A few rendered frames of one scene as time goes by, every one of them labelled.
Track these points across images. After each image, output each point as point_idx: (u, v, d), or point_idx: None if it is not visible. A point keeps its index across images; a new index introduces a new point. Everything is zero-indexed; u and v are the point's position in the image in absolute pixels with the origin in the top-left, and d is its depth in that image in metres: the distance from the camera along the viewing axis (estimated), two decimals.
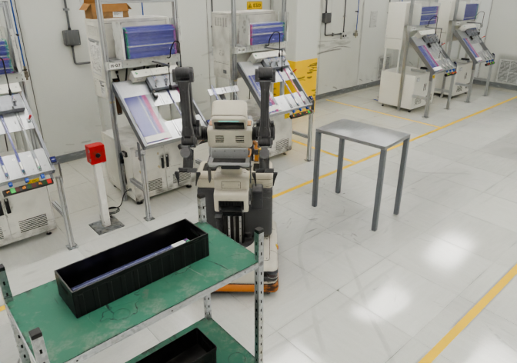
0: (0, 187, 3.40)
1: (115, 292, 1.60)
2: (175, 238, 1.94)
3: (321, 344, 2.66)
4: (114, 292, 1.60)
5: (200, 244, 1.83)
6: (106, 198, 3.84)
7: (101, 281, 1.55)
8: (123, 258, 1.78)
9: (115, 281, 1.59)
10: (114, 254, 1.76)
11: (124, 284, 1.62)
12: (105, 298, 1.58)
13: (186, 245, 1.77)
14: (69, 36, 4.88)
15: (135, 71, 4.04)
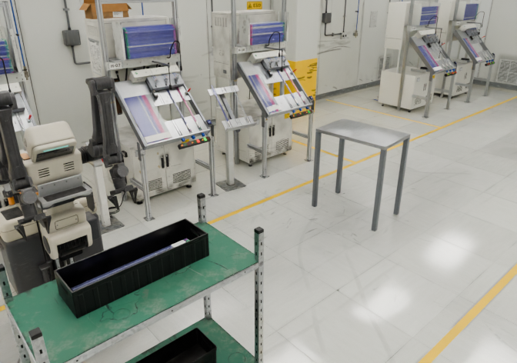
0: (0, 187, 3.40)
1: (115, 292, 1.60)
2: (175, 238, 1.94)
3: (321, 344, 2.66)
4: (114, 292, 1.60)
5: (200, 244, 1.83)
6: (106, 198, 3.84)
7: (101, 281, 1.55)
8: (123, 258, 1.78)
9: (115, 281, 1.59)
10: (114, 254, 1.76)
11: (124, 284, 1.62)
12: (105, 298, 1.58)
13: (186, 245, 1.77)
14: (69, 36, 4.88)
15: (135, 71, 4.04)
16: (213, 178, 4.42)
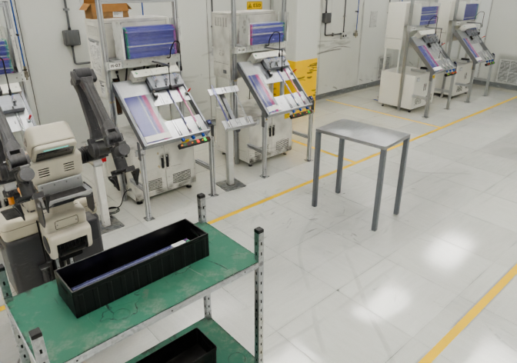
0: (0, 187, 3.40)
1: (115, 292, 1.60)
2: (175, 238, 1.94)
3: (321, 344, 2.66)
4: (114, 292, 1.60)
5: (200, 244, 1.83)
6: (106, 198, 3.84)
7: (101, 281, 1.55)
8: (123, 258, 1.78)
9: (115, 281, 1.59)
10: (114, 254, 1.76)
11: (124, 284, 1.62)
12: (105, 298, 1.58)
13: (186, 245, 1.77)
14: (69, 36, 4.88)
15: (135, 71, 4.04)
16: (213, 178, 4.42)
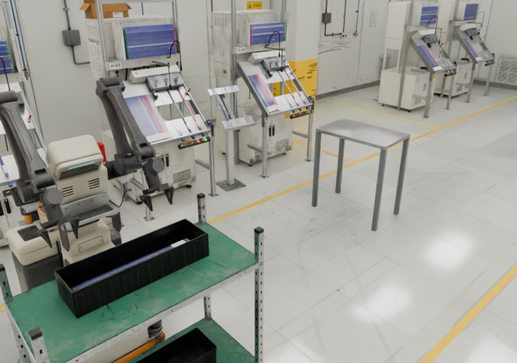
0: (0, 187, 3.40)
1: (115, 292, 1.60)
2: (175, 238, 1.94)
3: (321, 344, 2.66)
4: (114, 292, 1.60)
5: (200, 244, 1.83)
6: None
7: (101, 281, 1.55)
8: (123, 258, 1.78)
9: (115, 281, 1.59)
10: (114, 254, 1.76)
11: (124, 284, 1.62)
12: (105, 298, 1.58)
13: (186, 245, 1.77)
14: (69, 36, 4.88)
15: (135, 71, 4.04)
16: (213, 178, 4.42)
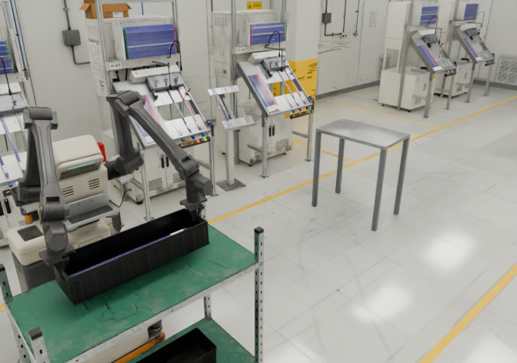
0: (0, 187, 3.40)
1: (113, 279, 1.58)
2: (175, 228, 1.92)
3: (321, 344, 2.66)
4: (112, 279, 1.57)
5: (199, 232, 1.81)
6: None
7: (98, 268, 1.52)
8: (121, 248, 1.76)
9: (112, 268, 1.56)
10: (112, 244, 1.73)
11: (122, 271, 1.59)
12: (103, 284, 1.56)
13: (185, 233, 1.75)
14: (69, 36, 4.88)
15: (135, 71, 4.04)
16: (213, 178, 4.42)
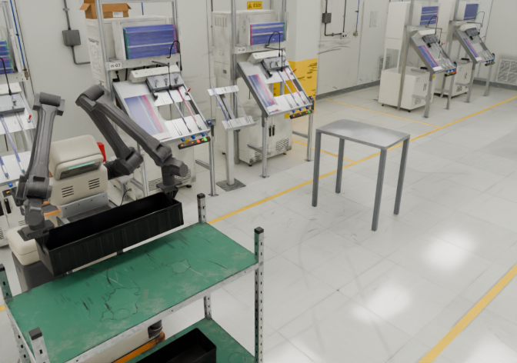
0: (0, 187, 3.40)
1: (91, 254, 1.70)
2: (152, 210, 2.04)
3: (321, 344, 2.66)
4: (90, 254, 1.70)
5: (175, 213, 1.93)
6: None
7: (77, 242, 1.65)
8: (101, 227, 1.89)
9: (90, 243, 1.69)
10: (92, 223, 1.86)
11: (100, 246, 1.72)
12: (81, 258, 1.68)
13: (160, 213, 1.88)
14: (69, 36, 4.88)
15: (135, 71, 4.04)
16: (213, 178, 4.42)
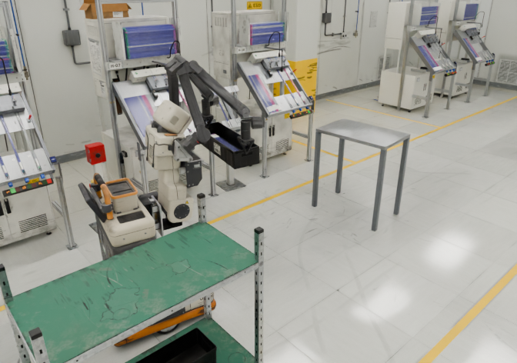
0: (0, 187, 3.40)
1: None
2: None
3: (321, 344, 2.66)
4: None
5: (220, 128, 3.05)
6: None
7: None
8: (216, 148, 2.78)
9: None
10: (217, 146, 2.74)
11: None
12: None
13: (225, 128, 2.99)
14: (69, 36, 4.88)
15: (135, 71, 4.04)
16: (213, 178, 4.42)
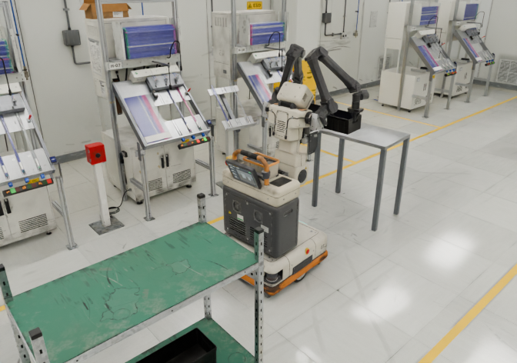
0: (0, 187, 3.40)
1: None
2: None
3: (321, 344, 2.66)
4: None
5: None
6: (106, 198, 3.84)
7: (349, 112, 3.30)
8: None
9: (344, 114, 3.34)
10: None
11: (340, 117, 3.37)
12: None
13: (311, 104, 3.53)
14: (69, 36, 4.88)
15: (135, 71, 4.04)
16: (213, 178, 4.42)
